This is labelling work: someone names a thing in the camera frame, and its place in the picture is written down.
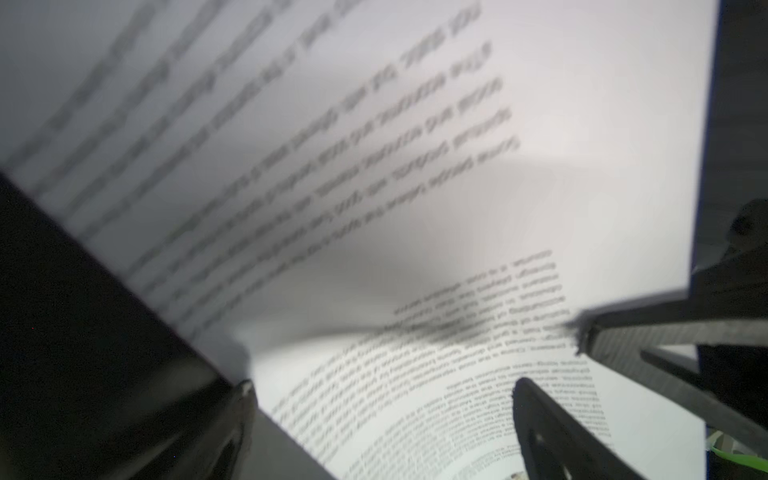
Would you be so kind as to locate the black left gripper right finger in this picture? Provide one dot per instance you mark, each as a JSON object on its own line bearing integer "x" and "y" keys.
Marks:
{"x": 554, "y": 445}

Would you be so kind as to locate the printed paper sheet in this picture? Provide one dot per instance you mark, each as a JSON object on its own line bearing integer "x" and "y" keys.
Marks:
{"x": 384, "y": 213}

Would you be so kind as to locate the red folder black inside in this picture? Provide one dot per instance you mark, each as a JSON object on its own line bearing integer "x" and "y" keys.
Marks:
{"x": 75, "y": 344}

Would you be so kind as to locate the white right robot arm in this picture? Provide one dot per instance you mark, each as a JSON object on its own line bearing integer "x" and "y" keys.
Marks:
{"x": 706, "y": 353}

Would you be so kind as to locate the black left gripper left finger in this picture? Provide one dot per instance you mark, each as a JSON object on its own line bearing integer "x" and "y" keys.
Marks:
{"x": 198, "y": 430}

